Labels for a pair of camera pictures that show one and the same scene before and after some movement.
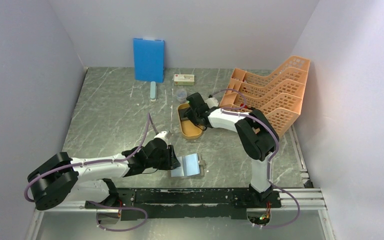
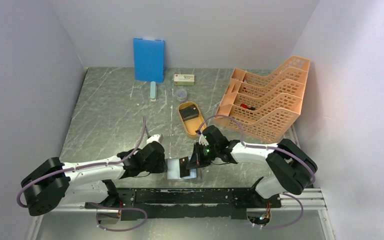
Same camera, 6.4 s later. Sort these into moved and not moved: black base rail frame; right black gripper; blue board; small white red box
Moved: right black gripper
Not moved: blue board; black base rail frame; small white red box
